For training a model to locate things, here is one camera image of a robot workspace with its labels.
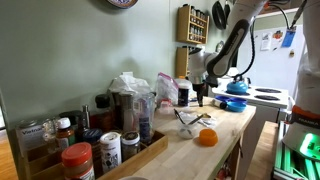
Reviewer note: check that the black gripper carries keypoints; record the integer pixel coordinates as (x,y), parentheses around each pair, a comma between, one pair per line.
(201,90)

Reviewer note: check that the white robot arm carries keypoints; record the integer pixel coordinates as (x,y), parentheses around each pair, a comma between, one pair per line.
(303,134)

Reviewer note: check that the clear plastic container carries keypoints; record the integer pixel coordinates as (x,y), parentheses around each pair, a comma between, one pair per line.
(186,131)

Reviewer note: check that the navy white canister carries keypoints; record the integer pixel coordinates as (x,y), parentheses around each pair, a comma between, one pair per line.
(183,92)

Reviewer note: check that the dark blue measuring cup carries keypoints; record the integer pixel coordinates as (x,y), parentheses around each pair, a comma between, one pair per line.
(222,98)

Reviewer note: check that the glass spice jar black lid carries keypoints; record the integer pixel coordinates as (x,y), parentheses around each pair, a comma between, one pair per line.
(219,104)

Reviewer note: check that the white cloth napkin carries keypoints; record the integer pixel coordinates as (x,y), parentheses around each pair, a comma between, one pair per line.
(192,119)

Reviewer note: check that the lower wooden spice rack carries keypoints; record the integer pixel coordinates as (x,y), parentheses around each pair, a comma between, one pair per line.
(181,62)

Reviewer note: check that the wooden spice rack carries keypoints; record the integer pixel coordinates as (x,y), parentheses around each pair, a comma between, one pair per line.
(192,25)
(181,62)

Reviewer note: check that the blue tea kettle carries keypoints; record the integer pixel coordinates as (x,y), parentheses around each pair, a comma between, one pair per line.
(237,86)

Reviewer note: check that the clear plastic zip bag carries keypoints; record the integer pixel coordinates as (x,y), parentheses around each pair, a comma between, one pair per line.
(166,88)

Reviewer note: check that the light blue measuring cup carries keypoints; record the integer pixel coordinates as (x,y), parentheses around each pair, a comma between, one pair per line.
(236,106)

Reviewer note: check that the orange plastic lid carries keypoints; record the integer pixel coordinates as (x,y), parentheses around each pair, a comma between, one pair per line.
(208,137)

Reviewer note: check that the upper wooden spice rack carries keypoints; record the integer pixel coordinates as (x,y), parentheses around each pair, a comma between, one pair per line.
(192,25)

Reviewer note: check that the white stove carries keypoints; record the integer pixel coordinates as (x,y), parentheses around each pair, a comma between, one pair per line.
(271,105)

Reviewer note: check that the white spice shaker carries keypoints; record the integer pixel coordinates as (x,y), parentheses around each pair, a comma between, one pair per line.
(110,151)

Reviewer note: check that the red lid peanut butter jar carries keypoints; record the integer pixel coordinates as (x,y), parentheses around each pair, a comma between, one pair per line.
(77,162)

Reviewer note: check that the blue measuring cup with handle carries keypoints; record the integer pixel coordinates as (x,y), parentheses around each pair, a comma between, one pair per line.
(238,100)

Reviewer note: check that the black handled spoon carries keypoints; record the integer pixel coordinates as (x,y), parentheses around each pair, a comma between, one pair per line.
(178,116)

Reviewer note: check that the decorative wall plate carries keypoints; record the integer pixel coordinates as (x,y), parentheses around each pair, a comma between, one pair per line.
(124,4)

